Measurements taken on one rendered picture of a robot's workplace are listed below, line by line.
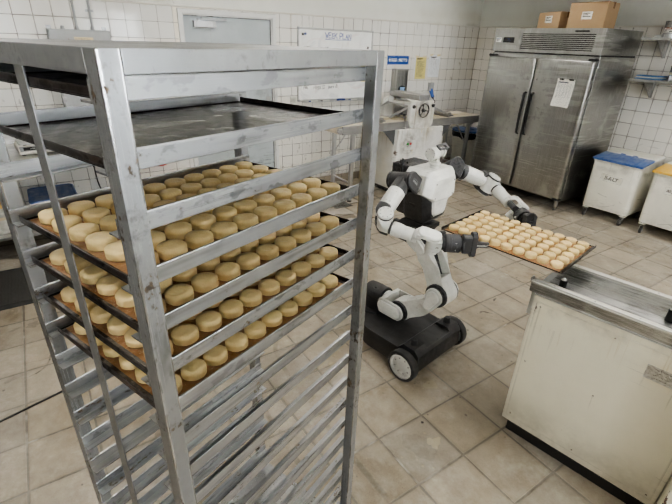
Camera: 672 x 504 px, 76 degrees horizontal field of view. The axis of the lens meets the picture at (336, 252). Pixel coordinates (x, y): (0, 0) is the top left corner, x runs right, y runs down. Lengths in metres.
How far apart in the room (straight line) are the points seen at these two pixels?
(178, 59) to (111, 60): 0.09
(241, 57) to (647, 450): 2.14
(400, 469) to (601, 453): 0.90
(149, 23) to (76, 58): 4.55
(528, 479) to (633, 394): 0.65
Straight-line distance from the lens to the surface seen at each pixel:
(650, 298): 2.34
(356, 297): 1.22
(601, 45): 5.79
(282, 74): 0.83
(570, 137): 5.83
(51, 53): 0.69
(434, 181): 2.34
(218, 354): 0.95
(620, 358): 2.15
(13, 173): 1.05
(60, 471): 2.58
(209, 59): 0.68
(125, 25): 5.13
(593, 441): 2.42
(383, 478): 2.29
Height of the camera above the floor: 1.83
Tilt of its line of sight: 26 degrees down
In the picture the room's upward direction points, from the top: 2 degrees clockwise
